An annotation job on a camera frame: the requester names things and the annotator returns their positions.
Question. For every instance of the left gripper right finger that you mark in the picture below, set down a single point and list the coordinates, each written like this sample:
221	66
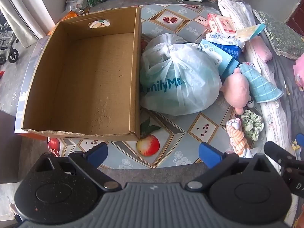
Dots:
218	163

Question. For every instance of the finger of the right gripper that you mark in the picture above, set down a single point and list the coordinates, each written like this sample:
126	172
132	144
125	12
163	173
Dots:
291	169

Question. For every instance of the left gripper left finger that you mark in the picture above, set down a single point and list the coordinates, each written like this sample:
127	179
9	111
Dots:
87	163

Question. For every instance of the orange striped cloth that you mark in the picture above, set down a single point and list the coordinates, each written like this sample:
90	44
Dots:
238	142

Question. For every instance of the green white scrunchie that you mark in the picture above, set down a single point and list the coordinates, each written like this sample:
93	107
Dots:
252	124

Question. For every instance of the pink pig plush toy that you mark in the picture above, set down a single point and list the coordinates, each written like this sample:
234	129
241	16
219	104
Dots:
236	91

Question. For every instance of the teal checked towel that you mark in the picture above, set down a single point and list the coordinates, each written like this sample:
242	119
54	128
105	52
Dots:
260	88

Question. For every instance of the light blue tissue box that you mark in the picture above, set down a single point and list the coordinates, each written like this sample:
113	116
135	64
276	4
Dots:
225	63

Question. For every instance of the blue white tissue pack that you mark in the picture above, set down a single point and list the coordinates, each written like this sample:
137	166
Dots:
229	44

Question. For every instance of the pink towel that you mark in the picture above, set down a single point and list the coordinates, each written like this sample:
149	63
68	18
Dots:
261	49

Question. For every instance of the white fluffy blanket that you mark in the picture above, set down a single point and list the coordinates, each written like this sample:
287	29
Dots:
242	16

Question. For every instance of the grey quilt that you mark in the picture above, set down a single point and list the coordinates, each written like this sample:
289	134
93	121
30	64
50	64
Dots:
283	117

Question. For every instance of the brown cardboard box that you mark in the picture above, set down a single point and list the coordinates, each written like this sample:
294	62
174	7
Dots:
86	83

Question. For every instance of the white plastic shopping bag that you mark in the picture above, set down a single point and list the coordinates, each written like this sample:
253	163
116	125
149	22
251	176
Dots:
176	78

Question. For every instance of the pink patterned clothing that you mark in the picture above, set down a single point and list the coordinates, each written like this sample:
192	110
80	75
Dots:
298	69

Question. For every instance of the green floral pillow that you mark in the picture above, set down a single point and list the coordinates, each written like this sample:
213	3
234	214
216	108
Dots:
284	40

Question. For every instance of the pink wet wipes pack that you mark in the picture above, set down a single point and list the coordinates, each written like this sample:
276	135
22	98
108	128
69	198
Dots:
221	24

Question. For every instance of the black stroller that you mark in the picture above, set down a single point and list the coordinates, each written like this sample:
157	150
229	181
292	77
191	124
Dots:
8	38

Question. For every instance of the orange plastic bag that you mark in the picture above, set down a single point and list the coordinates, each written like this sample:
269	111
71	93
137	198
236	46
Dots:
69	15

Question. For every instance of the green bottle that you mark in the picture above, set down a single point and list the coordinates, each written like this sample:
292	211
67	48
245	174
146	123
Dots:
91	3

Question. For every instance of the white curtain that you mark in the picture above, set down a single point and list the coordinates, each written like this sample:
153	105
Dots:
29	19

